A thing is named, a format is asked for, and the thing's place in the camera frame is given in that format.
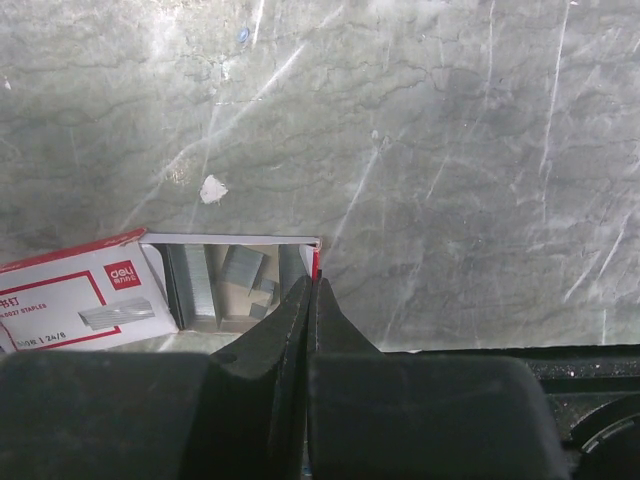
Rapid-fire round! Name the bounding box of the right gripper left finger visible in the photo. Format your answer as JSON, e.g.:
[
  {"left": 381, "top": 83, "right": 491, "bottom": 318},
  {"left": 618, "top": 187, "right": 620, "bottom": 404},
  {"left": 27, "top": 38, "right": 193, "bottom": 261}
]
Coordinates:
[{"left": 1, "top": 277, "right": 311, "bottom": 479}]

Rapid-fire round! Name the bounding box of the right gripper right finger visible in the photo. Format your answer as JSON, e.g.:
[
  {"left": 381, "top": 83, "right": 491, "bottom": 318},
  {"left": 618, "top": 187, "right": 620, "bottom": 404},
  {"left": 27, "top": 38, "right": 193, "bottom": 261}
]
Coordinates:
[{"left": 307, "top": 279, "right": 570, "bottom": 479}]

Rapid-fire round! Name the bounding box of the staple box tray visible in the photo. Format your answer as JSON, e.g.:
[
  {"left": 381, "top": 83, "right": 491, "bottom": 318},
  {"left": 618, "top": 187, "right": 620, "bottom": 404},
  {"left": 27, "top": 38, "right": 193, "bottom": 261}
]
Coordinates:
[{"left": 140, "top": 233, "right": 322, "bottom": 334}]

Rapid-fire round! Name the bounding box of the red white staple box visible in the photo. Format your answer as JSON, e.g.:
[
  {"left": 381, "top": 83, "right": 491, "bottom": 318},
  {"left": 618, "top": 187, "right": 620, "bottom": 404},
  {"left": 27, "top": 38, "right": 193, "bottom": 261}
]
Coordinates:
[{"left": 1, "top": 228, "right": 178, "bottom": 353}]

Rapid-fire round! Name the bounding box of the small staple piece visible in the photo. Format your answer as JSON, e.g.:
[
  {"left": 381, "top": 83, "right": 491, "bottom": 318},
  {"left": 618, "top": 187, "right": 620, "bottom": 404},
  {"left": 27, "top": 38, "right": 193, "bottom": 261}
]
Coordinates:
[{"left": 249, "top": 278, "right": 277, "bottom": 320}]

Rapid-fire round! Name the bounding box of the long staple strip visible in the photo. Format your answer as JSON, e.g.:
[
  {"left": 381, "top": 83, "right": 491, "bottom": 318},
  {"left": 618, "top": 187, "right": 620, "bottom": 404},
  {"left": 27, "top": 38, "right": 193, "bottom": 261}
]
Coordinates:
[{"left": 168, "top": 244, "right": 216, "bottom": 330}]

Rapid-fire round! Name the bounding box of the loose staple block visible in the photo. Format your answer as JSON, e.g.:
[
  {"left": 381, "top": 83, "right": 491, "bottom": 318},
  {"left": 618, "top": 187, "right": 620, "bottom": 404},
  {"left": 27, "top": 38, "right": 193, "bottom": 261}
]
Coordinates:
[{"left": 221, "top": 245, "right": 265, "bottom": 290}]

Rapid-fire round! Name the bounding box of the right staple strip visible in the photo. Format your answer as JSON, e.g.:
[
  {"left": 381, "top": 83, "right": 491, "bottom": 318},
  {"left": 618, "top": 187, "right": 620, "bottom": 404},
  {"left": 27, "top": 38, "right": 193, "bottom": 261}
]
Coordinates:
[{"left": 278, "top": 245, "right": 307, "bottom": 299}]

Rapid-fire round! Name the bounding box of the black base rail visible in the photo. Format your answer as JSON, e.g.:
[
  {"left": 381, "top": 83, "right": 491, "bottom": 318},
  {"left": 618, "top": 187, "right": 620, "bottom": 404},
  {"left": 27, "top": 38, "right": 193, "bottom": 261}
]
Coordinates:
[{"left": 390, "top": 345, "right": 639, "bottom": 479}]

